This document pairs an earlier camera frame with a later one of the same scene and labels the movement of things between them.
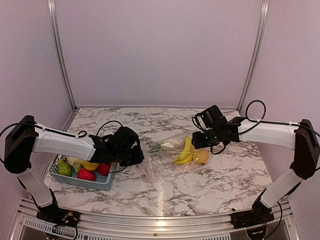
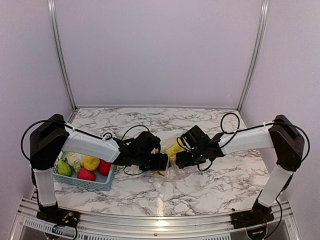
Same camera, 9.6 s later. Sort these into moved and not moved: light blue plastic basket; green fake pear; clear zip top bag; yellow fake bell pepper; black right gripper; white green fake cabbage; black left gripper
Moved: clear zip top bag; black right gripper; black left gripper
Not moved: green fake pear; light blue plastic basket; white green fake cabbage; yellow fake bell pepper
